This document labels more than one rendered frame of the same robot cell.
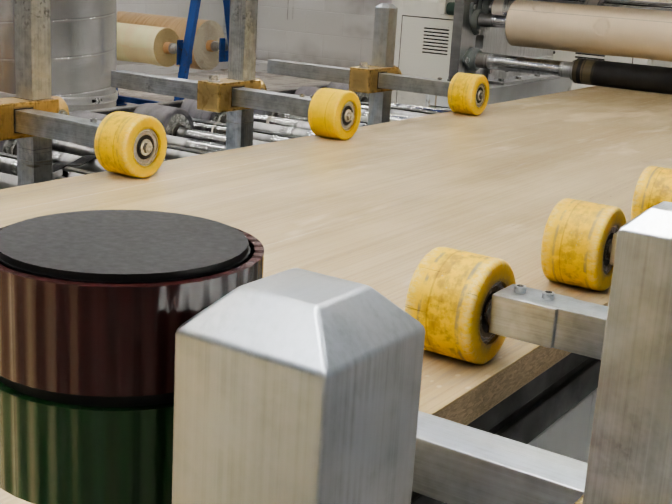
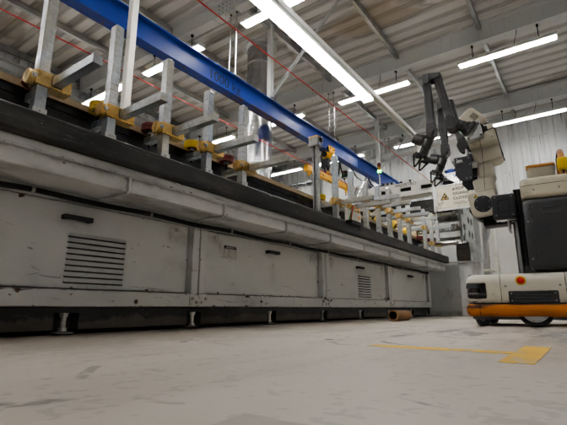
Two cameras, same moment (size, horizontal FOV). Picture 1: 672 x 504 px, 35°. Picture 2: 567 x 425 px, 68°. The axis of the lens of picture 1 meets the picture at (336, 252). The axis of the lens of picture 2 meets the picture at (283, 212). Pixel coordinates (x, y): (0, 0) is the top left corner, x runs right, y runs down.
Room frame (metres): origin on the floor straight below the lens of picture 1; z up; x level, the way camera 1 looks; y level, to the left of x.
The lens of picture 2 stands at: (-2.91, 0.38, 0.10)
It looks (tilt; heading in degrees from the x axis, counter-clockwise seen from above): 13 degrees up; 3
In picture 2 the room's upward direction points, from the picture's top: straight up
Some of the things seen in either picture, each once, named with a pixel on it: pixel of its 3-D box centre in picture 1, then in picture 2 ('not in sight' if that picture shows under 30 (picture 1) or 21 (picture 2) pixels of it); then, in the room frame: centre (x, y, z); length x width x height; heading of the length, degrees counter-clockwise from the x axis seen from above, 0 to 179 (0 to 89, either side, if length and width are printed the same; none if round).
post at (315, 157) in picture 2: not in sight; (315, 179); (-0.23, 0.28, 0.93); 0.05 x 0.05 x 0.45; 57
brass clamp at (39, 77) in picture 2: not in sight; (47, 83); (-1.67, 1.22, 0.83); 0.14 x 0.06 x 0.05; 147
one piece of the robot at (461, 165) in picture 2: not in sight; (467, 169); (-0.19, -0.73, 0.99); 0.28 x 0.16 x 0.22; 151
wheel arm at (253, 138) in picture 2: not in sight; (220, 148); (-1.06, 0.76, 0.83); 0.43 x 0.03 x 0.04; 57
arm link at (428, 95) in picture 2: not in sight; (429, 106); (-0.29, -0.47, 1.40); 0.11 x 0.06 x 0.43; 150
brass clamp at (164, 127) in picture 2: not in sight; (168, 131); (-1.25, 0.95, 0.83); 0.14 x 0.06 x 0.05; 147
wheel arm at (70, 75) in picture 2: not in sight; (60, 82); (-1.69, 1.17, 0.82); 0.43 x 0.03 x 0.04; 57
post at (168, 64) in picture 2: not in sight; (164, 110); (-1.27, 0.96, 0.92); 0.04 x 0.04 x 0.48; 57
